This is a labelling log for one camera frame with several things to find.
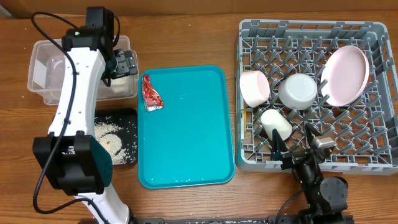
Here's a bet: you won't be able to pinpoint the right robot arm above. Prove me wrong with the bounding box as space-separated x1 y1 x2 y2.
268 123 354 224

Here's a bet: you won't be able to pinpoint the small bowl with food scraps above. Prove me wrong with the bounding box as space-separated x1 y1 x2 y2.
239 70 270 108

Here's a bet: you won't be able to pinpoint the spilled rice food scraps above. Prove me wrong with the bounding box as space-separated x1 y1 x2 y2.
93 114 138 166

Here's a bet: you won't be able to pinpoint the grey dishwasher rack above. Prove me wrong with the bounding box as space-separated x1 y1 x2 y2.
235 19 397 175

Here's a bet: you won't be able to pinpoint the clear plastic storage bin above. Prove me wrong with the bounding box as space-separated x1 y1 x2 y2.
27 40 138 106

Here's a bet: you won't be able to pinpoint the white round bowl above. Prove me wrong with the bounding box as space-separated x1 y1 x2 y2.
278 73 318 110

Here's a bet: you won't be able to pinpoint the red foil snack wrapper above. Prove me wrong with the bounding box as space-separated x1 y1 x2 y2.
142 75 164 112

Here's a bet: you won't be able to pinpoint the teal serving tray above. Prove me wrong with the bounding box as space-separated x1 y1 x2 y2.
137 65 236 189

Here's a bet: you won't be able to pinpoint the black rectangular tray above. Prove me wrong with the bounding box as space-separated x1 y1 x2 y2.
93 107 138 166

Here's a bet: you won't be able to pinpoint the white paper cup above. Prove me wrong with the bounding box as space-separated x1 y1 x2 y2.
260 109 292 140

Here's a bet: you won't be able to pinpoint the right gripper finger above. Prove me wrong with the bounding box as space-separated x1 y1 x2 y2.
271 129 288 159
304 123 322 142

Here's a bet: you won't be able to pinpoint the white napkin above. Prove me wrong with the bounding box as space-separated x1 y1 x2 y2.
111 77 129 93

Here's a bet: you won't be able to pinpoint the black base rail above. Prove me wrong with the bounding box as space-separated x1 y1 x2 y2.
130 215 354 224

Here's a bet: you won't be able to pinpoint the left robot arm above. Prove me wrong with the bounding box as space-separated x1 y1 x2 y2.
32 7 137 223

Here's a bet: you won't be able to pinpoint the pink round plate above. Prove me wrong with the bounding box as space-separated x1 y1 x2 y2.
320 45 370 107

